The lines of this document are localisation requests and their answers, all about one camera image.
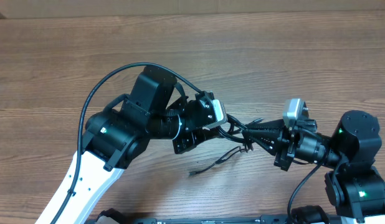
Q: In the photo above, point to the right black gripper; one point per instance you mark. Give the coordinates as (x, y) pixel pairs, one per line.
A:
(285, 152)

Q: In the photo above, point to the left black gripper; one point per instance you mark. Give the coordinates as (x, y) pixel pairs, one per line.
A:
(192, 139)

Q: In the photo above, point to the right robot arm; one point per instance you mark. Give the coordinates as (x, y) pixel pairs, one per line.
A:
(353, 185)

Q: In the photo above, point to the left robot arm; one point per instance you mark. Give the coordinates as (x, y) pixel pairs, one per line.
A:
(108, 141)

